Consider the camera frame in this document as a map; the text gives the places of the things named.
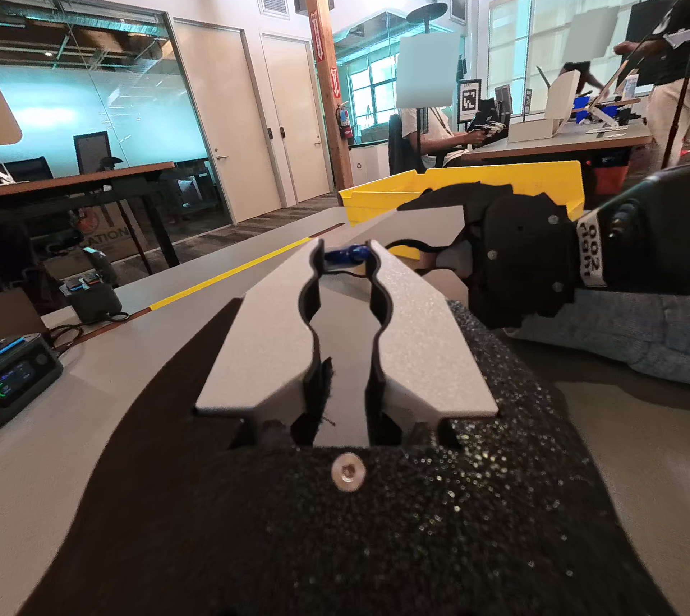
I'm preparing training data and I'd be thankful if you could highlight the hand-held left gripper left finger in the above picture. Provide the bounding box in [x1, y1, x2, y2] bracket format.
[194, 238, 334, 449]

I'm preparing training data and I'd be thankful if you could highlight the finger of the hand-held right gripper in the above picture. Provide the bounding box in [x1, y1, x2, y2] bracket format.
[385, 238, 478, 274]
[372, 183, 519, 250]

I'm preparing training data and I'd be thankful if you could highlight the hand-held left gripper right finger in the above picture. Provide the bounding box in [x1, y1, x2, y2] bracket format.
[365, 239, 500, 449]

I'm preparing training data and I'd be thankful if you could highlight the blue pen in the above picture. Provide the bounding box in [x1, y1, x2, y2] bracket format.
[323, 245, 374, 269]

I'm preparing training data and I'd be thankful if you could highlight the person's right forearm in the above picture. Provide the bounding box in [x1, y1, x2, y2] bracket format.
[506, 286, 690, 386]

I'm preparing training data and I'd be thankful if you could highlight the yellow tape strip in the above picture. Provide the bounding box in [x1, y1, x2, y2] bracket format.
[148, 236, 314, 312]

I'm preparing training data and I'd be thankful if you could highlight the yellow plastic bin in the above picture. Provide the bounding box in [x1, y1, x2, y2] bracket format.
[339, 160, 586, 261]

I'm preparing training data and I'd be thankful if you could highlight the white recycling bin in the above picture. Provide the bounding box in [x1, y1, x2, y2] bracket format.
[349, 141, 391, 189]

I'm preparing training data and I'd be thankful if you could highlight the white folded stand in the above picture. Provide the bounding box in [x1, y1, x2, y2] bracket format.
[507, 69, 582, 144]

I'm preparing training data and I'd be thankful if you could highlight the grey office desk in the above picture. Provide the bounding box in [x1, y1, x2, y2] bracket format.
[461, 119, 654, 165]

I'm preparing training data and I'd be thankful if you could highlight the black battery charger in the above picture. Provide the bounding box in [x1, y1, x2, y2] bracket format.
[64, 246, 128, 327]

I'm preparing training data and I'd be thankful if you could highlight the cardboard box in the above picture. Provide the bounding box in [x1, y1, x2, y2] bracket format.
[74, 200, 147, 265]

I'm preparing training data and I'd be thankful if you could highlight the white door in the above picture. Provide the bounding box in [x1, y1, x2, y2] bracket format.
[171, 17, 285, 224]
[260, 31, 331, 205]

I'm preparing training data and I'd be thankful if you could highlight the black device with screen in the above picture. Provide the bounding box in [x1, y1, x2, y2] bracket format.
[0, 333, 65, 426]

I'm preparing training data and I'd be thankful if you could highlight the dark wooden desk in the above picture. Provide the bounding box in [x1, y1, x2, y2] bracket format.
[0, 161, 182, 278]

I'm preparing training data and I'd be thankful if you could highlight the wooden post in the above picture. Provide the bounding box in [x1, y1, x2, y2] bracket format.
[294, 0, 355, 192]

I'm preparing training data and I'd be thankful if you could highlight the black cable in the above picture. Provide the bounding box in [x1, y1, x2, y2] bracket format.
[47, 311, 131, 359]

